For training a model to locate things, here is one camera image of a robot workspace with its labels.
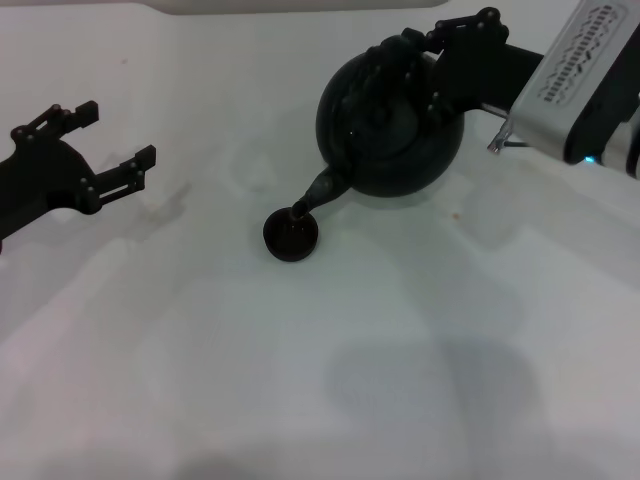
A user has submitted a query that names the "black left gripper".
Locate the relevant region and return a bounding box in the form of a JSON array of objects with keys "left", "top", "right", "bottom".
[{"left": 0, "top": 100, "right": 158, "bottom": 242}]

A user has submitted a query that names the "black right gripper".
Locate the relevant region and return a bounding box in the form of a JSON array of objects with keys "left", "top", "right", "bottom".
[{"left": 402, "top": 6, "right": 546, "bottom": 132}]

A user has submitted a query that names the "black round teapot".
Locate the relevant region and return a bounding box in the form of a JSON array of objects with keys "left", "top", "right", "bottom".
[{"left": 291, "top": 34, "right": 467, "bottom": 221}]

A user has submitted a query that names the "small dark teacup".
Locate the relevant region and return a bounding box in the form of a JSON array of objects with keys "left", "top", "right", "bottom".
[{"left": 262, "top": 205, "right": 320, "bottom": 262}]

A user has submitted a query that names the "grey cable with plug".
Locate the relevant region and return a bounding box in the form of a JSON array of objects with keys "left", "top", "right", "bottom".
[{"left": 486, "top": 117, "right": 532, "bottom": 154}]

